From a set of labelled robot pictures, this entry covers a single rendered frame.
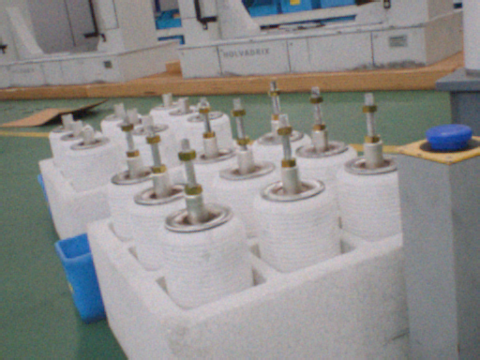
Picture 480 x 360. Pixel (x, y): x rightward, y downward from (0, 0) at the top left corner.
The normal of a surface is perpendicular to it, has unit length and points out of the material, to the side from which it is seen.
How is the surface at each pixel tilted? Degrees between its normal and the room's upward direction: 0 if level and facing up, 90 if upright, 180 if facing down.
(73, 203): 90
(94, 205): 90
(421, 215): 90
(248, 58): 90
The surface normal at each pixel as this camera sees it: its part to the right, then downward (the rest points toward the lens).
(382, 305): 0.43, 0.20
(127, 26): 0.77, 0.07
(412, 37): -0.62, 0.32
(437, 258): -0.89, 0.25
